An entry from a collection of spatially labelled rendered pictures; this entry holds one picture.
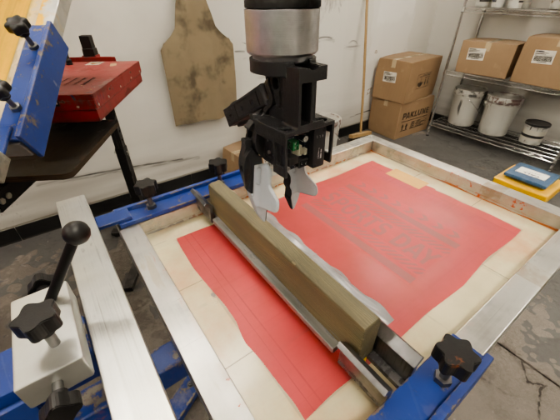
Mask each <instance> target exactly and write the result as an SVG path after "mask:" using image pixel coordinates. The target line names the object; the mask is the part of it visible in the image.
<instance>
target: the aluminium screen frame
mask: <svg viewBox="0 0 560 420"><path fill-rule="evenodd" d="M370 151H372V152H374V153H377V154H379V155H381V156H384V157H385V158H389V159H391V160H393V161H394V162H397V163H400V164H402V165H404V166H406V167H409V168H411V169H413V170H416V171H418V172H420V173H423V174H425V175H428V176H429V177H431V178H435V179H437V180H438V181H441V182H443V183H446V184H448V185H450V186H453V187H455V188H457V189H460V190H462V191H464V192H466V193H469V194H472V195H473V196H475V197H477V198H481V199H482V200H485V201H487V202H489V203H492V204H494V205H497V206H499V207H500V208H504V209H506V210H508V211H510V212H512V213H516V214H517V215H519V216H521V217H524V218H526V219H529V220H531V221H533V222H535V223H538V224H540V225H543V226H544V227H546V228H550V229H552V230H554V231H556V233H555V234H554V235H553V236H552V237H551V238H550V239H549V240H548V241H547V242H546V243H545V244H544V245H543V246H542V247H541V248H540V249H539V250H538V251H537V252H536V253H535V254H534V255H533V256H532V257H531V258H530V259H529V260H528V261H527V262H526V263H525V264H524V265H523V266H522V267H521V268H520V269H519V270H518V271H517V272H516V273H515V274H514V275H513V276H512V277H511V278H510V279H509V280H508V281H507V282H506V283H505V284H504V285H503V286H502V287H501V288H500V289H499V290H498V291H497V292H496V293H495V294H494V295H493V296H492V297H491V299H490V300H489V301H488V302H487V303H486V304H485V305H484V306H483V307H482V308H481V309H480V310H479V311H478V312H477V313H476V314H475V315H474V316H473V317H472V318H471V319H470V320H469V321H468V322H467V323H466V324H465V325H464V326H463V327H462V328H461V329H460V330H459V331H458V332H457V333H456V334H455V335H457V336H458V337H459V338H461V339H466V340H468V341H469V342H470V343H471V344H472V348H474V349H475V350H476V351H478V352H479V353H481V354H482V355H484V354H485V353H488V352H489V351H490V350H491V349H492V348H493V346H494V345H495V344H496V343H497V342H498V340H499V339H500V338H501V337H502V336H503V334H504V333H505V332H506V331H507V330H508V329H509V328H510V327H511V326H512V325H513V323H514V322H515V321H516V320H517V319H518V317H519V316H520V315H521V314H522V313H523V311H524V310H525V309H526V308H527V307H528V305H529V304H530V303H531V302H532V301H533V299H534V298H535V297H536V296H537V295H538V294H539V293H540V292H541V291H542V289H543V288H544V287H545V286H546V285H547V283H548V282H549V281H550V280H551V279H552V277H553V276H554V275H555V274H556V273H557V271H558V270H559V269H560V207H556V206H553V205H552V204H549V203H547V202H544V201H541V200H538V199H536V198H534V197H530V196H528V195H526V194H523V193H521V192H518V191H515V190H513V189H511V188H508V187H504V186H503V185H500V184H498V183H495V182H492V181H489V180H487V179H485V178H483V177H479V176H477V175H474V174H472V173H470V172H466V171H464V170H462V169H459V168H457V167H454V166H451V165H449V164H446V163H444V162H440V161H438V160H436V159H434V158H431V157H428V156H425V155H423V154H421V153H419V152H414V151H413V150H410V149H408V148H405V147H402V146H399V145H397V144H395V143H393V142H389V141H387V140H384V139H382V138H380V137H376V136H374V135H372V134H371V135H368V136H366V137H361V138H359V139H356V140H353V141H351V142H346V143H344V144H341V145H338V146H336V147H333V148H332V161H331V162H327V161H325V160H324V161H323V165H322V166H319V167H315V168H311V167H309V166H306V171H307V174H310V173H315V172H316V171H319V170H322V169H324V168H328V167H330V166H332V165H335V164H337V163H341V162H343V161H346V160H348V159H350V158H354V157H356V156H359V155H361V154H364V153H367V152H370ZM202 214H203V213H202V212H201V211H200V210H199V209H198V206H197V203H196V202H195V203H194V204H191V205H188V206H186V207H181V208H179V209H177V210H174V211H171V212H167V213H165V214H163V215H160V216H157V217H153V218H151V219H148V220H146V221H143V222H139V223H137V224H134V225H132V226H129V227H125V228H123V229H121V228H120V226H119V224H117V225H116V226H117V230H118V231H119V234H120V236H121V238H122V240H123V242H124V244H125V246H126V249H127V251H128V253H129V255H130V257H131V259H132V261H133V263H134V265H135V267H136V269H137V271H138V273H139V275H140V277H141V279H142V281H143V284H144V286H145V288H146V289H147V292H148V294H149V296H150V298H151V299H152V302H153V304H154V306H155V308H156V309H157V312H158V314H159V316H160V318H161V320H162V323H163V325H164V327H165V328H166V330H167V333H168V335H169V337H170V338H171V340H172V343H173V345H174V347H175V348H176V350H177V354H178V356H179V357H180V359H181V361H182V364H183V366H184V367H185V369H186V371H187V374H188V376H189V377H190V379H191V381H192V384H193V386H194V388H195V390H196V392H197V395H198V396H199V398H200V400H201V402H202V405H203V406H204V408H205V410H206V412H207V415H208V416H209V418H210V420H255V418H254V416H253V415H252V413H251V411H250V410H249V408H248V406H247V404H246V403H245V402H244V400H243V398H242V396H241V394H240V393H239V391H238V390H237V388H236V386H235V384H234V383H233V380H232V379H231V378H230V376H229V375H228V372H227V371H226V369H225V367H224V366H223V364H222V363H221V361H220V359H219V357H218V355H217V354H216V353H215V351H214V349H213V347H212V345H211V344H210V342H209V341H208V339H207V337H206V336H205V334H204V332H203V330H202V329H201V327H200V326H199V324H198V322H197V320H196V318H195V317H194V316H193V314H192V312H191V310H190V309H189V307H188V305H187V304H186V302H185V300H184V299H183V296H182V295H181V293H180V292H179V291H178V288H177V287H176V285H175V283H174V281H173V280H172V278H171V277H170V275H169V273H168V271H167V269H166V268H165V267H164V265H163V263H162V261H161V260H160V258H159V256H158V255H157V253H156V251H155V250H154V248H153V246H152V244H151V243H150V242H149V240H148V238H147V235H149V234H151V233H155V232H157V231H160V230H163V229H164V228H169V227H171V226H173V225H176V224H178V223H182V222H184V221H187V220H189V219H191V218H195V217H197V216H200V215H202Z"/></svg>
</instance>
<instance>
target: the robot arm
mask: <svg viewBox="0 0 560 420"><path fill-rule="evenodd" d="M321 4H322V0H244V7H245V8H244V9H243V10H244V22H245V35H246V48H247V53H248V54H249V55H252V56H250V57H249V64H250V72H251V73H255V74H257V75H263V76H265V78H266V80H265V82H264V83H260V84H259V85H258V86H256V87H255V88H254V89H252V90H251V91H250V92H248V93H246V94H245V95H244V96H242V97H240V98H239V99H238V100H236V101H234V102H232V103H231V104H230V106H228V107H226V108H225V109H224V110H223V111H224V114H225V117H226V119H227V123H228V126H229V127H231V126H238V127H241V126H244V127H245V128H246V129H247V133H246V137H242V138H241V141H242V146H241V150H240V153H239V159H238V166H239V171H240V173H241V176H242V181H243V184H244V187H245V188H246V190H247V195H248V197H249V199H250V202H251V204H252V207H253V209H254V211H255V212H256V214H257V215H258V216H259V217H260V218H261V219H262V220H263V221H264V222H265V221H266V219H267V210H268V211H271V212H273V213H277V212H278V210H279V200H278V197H277V195H276V194H275V192H274V191H273V187H272V176H273V175H272V170H271V168H270V166H269V165H268V164H267V163H263V160H262V158H264V160H266V161H268V162H269V163H271V164H272V165H273V171H274V172H275V173H276V174H278V175H280V176H281V177H283V178H284V179H283V183H284V186H285V194H284V196H285V198H286V200H287V203H288V205H289V207H290V208H291V209H294V208H295V206H296V203H297V201H298V197H299V194H300V193H304V194H307V195H311V196H316V195H317V194H318V187H317V185H316V183H315V182H314V181H313V180H312V179H311V178H310V177H309V176H308V174H307V171H306V166H309V167H310V168H316V167H319V166H322V165H323V161H324V160H325V161H327V162H329V163H330V162H331V161H332V152H333V134H334V125H335V120H333V119H331V118H329V117H324V116H323V115H320V114H317V113H315V112H316V96H317V81H321V80H325V79H327V76H328V65H327V64H323V63H319V62H316V58H317V57H316V56H315V55H313V54H315V53H316V52H317V51H318V40H319V24H320V7H321ZM326 131H329V132H330V135H329V145H328V152H327V151H325V139H326ZM259 155H260V156H259Z"/></svg>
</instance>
